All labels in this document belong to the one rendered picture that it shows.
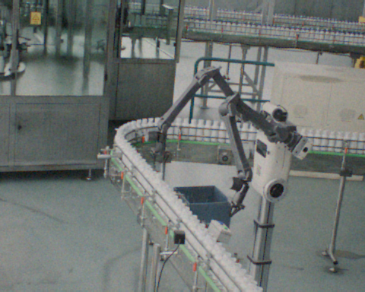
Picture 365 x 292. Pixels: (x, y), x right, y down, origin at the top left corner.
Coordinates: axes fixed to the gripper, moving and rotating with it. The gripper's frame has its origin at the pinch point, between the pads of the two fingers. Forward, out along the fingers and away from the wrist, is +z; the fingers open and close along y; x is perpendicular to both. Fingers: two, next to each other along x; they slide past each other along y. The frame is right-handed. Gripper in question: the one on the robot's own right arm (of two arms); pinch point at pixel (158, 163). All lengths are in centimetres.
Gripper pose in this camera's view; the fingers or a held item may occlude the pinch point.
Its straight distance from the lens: 473.9
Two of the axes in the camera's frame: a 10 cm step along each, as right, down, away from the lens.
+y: -9.3, 0.0, -3.7
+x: 3.5, 3.1, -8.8
